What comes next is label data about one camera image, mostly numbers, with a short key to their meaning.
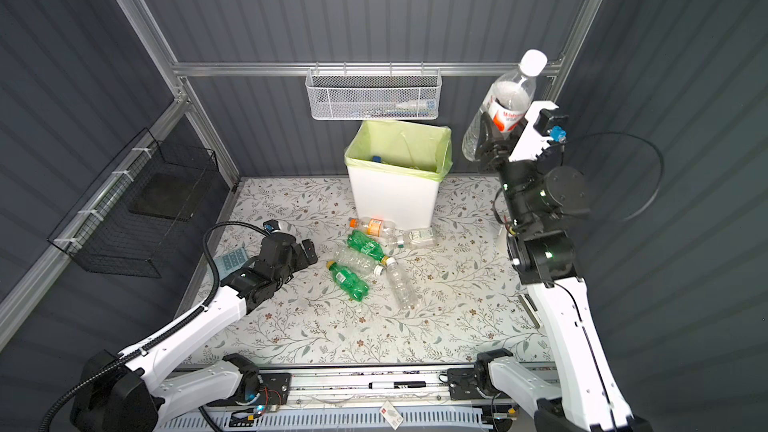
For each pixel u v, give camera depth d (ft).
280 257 2.05
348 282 2.86
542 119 1.30
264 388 2.38
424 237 3.17
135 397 1.26
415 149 3.27
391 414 2.27
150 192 2.55
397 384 2.42
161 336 1.46
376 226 3.26
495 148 1.47
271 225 2.38
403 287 2.85
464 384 2.42
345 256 3.24
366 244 3.17
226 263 3.13
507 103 1.49
